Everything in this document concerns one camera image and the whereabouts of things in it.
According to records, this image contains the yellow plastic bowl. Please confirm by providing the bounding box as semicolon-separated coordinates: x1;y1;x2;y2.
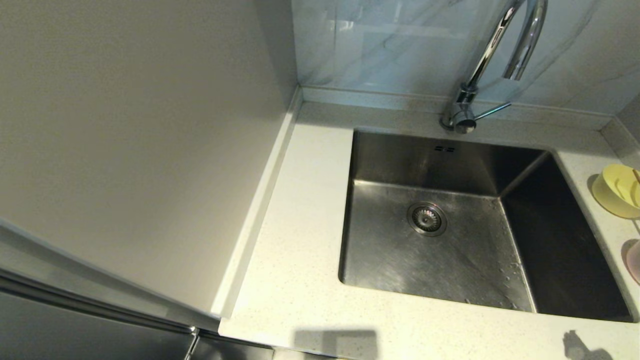
592;163;640;220

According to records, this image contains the round metal drain strainer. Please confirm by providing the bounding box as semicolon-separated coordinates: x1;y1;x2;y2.
406;201;448;237

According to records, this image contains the tall beige cabinet panel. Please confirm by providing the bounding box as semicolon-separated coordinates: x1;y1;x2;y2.
0;0;304;332

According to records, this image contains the chrome cabinet handle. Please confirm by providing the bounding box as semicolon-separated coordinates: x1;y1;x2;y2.
183;326;202;360

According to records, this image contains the dark grey cabinet front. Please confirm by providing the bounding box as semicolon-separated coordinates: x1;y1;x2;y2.
0;272;275;360

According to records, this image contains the chrome gooseneck kitchen faucet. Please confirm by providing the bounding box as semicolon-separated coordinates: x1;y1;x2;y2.
440;0;549;135

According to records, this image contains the stainless steel sink basin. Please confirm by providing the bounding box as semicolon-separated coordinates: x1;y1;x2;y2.
338;128;637;323

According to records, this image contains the pink plastic bowl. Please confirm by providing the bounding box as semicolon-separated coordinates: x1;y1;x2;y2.
625;240;640;285

